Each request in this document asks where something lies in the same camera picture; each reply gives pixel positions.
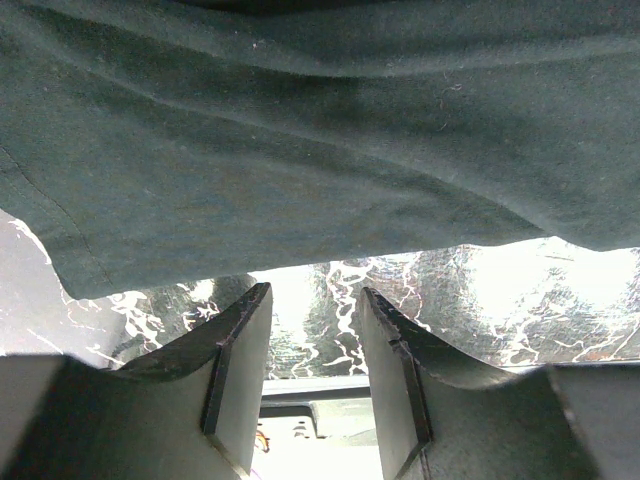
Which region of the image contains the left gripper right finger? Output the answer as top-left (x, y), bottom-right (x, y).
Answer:
top-left (360, 288), bottom-right (600, 479)

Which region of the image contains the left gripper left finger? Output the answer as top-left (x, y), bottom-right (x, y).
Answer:
top-left (1, 283), bottom-right (273, 480)

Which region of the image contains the black t shirt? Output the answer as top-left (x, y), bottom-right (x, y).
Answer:
top-left (1, 1), bottom-right (639, 299)

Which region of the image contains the black marble pattern mat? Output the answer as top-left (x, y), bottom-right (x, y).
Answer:
top-left (1, 214), bottom-right (639, 380)

